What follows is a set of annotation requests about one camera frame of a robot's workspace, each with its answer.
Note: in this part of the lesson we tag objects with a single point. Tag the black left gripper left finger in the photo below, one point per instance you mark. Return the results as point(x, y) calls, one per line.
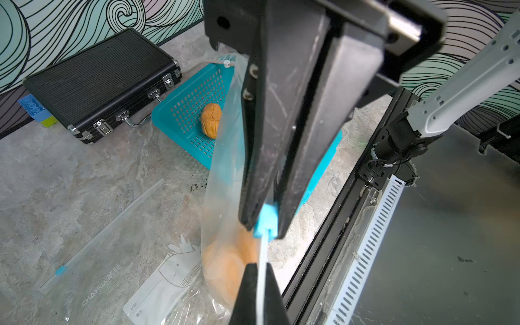
point(244, 310)

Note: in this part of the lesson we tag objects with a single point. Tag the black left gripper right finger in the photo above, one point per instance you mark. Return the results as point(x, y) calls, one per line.
point(274, 310)

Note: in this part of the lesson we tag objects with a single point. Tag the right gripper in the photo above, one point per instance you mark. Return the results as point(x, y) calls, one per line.
point(284, 44)

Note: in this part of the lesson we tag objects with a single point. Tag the potato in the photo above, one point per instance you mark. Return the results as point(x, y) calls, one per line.
point(210, 119)
point(224, 265)

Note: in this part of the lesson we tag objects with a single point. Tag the clear blue-zipper bag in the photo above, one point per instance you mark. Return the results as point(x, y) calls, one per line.
point(223, 195)
point(144, 267)

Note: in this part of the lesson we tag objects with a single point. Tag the clear pink-zipper bag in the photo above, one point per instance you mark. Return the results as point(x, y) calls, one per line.
point(227, 60)

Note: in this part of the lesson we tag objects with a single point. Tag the teal plastic basket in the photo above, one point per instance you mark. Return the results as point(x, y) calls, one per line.
point(178, 115)

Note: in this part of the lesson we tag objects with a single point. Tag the black aluminium case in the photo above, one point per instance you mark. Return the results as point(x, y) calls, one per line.
point(98, 89)

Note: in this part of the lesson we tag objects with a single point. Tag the blue small object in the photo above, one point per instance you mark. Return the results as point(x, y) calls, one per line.
point(37, 111)

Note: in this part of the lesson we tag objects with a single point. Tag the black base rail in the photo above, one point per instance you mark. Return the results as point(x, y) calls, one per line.
point(316, 267)

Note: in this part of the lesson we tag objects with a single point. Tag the white slotted cable duct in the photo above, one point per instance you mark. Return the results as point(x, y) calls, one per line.
point(364, 253)

